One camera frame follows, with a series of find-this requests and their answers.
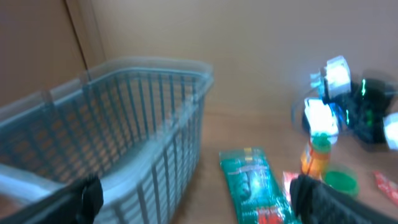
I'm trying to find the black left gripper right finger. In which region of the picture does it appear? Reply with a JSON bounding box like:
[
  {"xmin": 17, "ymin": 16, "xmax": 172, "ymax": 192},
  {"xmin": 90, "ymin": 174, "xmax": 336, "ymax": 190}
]
[{"xmin": 290, "ymin": 174, "xmax": 397, "ymax": 224}]

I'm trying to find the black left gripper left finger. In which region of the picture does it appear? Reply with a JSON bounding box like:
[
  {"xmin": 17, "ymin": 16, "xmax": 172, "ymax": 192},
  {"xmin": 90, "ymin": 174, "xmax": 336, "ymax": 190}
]
[{"xmin": 1, "ymin": 175, "xmax": 104, "ymax": 224}]

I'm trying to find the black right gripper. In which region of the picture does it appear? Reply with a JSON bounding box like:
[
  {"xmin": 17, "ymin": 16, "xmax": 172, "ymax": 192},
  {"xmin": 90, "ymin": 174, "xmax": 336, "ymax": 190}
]
[{"xmin": 323, "ymin": 78, "xmax": 397, "ymax": 144}]

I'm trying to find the red sriracha bottle green cap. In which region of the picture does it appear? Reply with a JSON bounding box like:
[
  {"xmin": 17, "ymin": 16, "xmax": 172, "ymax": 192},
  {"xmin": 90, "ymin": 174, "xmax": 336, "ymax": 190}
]
[{"xmin": 300, "ymin": 133, "xmax": 332, "ymax": 179}]

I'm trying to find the green glove package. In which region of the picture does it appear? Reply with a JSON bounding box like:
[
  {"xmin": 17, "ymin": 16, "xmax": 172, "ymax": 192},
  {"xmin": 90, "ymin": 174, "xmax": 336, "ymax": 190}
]
[{"xmin": 219, "ymin": 147, "xmax": 300, "ymax": 224}]

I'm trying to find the red stick sachet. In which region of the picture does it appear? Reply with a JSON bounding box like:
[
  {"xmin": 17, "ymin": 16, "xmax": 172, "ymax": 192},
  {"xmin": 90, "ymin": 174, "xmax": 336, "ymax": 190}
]
[{"xmin": 373, "ymin": 171, "xmax": 398, "ymax": 206}]

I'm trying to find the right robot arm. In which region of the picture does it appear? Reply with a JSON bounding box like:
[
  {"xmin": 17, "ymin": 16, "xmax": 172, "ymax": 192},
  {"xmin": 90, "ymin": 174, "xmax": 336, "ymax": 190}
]
[{"xmin": 322, "ymin": 78, "xmax": 397, "ymax": 150}]

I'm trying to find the green lid jar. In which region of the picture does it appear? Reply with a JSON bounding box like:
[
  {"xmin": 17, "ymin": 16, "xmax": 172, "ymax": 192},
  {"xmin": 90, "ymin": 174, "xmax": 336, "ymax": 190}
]
[{"xmin": 322, "ymin": 166, "xmax": 360, "ymax": 197}]

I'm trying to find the small red white box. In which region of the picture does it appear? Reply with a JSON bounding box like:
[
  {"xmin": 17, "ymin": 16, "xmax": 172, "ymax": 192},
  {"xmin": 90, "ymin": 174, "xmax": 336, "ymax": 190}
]
[{"xmin": 282, "ymin": 171, "xmax": 299, "ymax": 197}]

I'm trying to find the grey plastic basket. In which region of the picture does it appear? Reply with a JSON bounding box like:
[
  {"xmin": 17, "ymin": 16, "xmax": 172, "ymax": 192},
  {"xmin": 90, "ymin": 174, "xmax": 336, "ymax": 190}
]
[{"xmin": 1, "ymin": 57, "xmax": 214, "ymax": 223}]

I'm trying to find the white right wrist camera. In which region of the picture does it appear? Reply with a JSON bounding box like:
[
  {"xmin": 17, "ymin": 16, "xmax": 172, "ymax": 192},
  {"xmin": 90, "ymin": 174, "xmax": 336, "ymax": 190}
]
[{"xmin": 310, "ymin": 55, "xmax": 351, "ymax": 100}]

